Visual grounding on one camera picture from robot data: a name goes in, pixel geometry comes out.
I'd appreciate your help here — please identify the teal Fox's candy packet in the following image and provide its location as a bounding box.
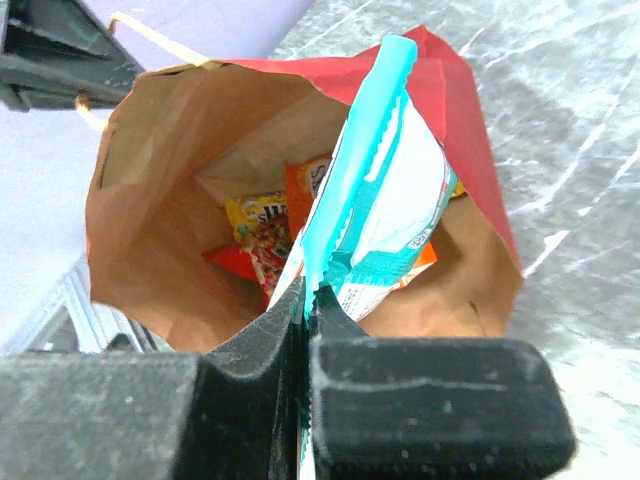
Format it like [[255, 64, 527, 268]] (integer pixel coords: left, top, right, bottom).
[[271, 35, 457, 321]]

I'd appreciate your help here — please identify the yellow M&M's candy packet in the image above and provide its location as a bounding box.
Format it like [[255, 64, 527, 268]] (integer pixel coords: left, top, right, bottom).
[[224, 191, 292, 288]]

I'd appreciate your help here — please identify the orange Fox's candy packet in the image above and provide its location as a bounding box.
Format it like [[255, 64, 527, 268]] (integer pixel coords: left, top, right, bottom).
[[284, 153, 437, 290]]

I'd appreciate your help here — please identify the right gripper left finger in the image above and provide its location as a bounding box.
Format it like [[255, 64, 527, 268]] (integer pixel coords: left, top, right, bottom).
[[1, 280, 303, 479]]

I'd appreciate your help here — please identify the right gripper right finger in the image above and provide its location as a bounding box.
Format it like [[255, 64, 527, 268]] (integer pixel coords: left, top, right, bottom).
[[309, 287, 576, 479]]

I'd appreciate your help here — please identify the red small snack packet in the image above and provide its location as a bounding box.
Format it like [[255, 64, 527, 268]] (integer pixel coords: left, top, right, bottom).
[[202, 244, 285, 309]]

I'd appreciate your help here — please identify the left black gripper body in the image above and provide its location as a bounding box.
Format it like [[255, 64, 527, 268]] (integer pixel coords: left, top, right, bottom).
[[1, 0, 144, 111]]

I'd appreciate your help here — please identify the aluminium rail frame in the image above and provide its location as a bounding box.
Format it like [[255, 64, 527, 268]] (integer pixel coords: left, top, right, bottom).
[[1, 256, 158, 355]]

